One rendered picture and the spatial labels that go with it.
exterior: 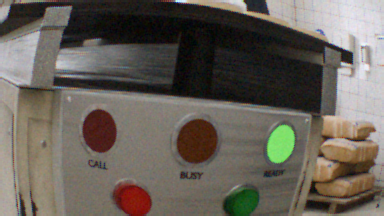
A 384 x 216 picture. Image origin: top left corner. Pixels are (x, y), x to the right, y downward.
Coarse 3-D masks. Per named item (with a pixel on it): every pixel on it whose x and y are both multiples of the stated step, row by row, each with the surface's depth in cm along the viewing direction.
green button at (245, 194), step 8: (240, 192) 56; (248, 192) 56; (256, 192) 57; (232, 200) 56; (240, 200) 56; (248, 200) 56; (256, 200) 57; (232, 208) 56; (240, 208) 56; (248, 208) 57
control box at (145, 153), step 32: (64, 96) 49; (96, 96) 50; (128, 96) 52; (160, 96) 56; (64, 128) 49; (128, 128) 52; (160, 128) 53; (224, 128) 56; (256, 128) 57; (64, 160) 49; (96, 160) 51; (128, 160) 52; (160, 160) 53; (224, 160) 56; (256, 160) 57; (288, 160) 59; (64, 192) 49; (96, 192) 51; (160, 192) 54; (192, 192) 55; (224, 192) 56; (288, 192) 60
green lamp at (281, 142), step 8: (280, 128) 58; (288, 128) 58; (272, 136) 57; (280, 136) 58; (288, 136) 58; (272, 144) 58; (280, 144) 58; (288, 144) 58; (272, 152) 58; (280, 152) 58; (288, 152) 59; (272, 160) 58; (280, 160) 58
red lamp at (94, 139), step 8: (96, 112) 50; (104, 112) 51; (88, 120) 50; (96, 120) 50; (104, 120) 51; (112, 120) 51; (88, 128) 50; (96, 128) 50; (104, 128) 51; (112, 128) 51; (88, 136) 50; (96, 136) 50; (104, 136) 51; (112, 136) 51; (88, 144) 50; (96, 144) 50; (104, 144) 51; (112, 144) 51; (104, 152) 51
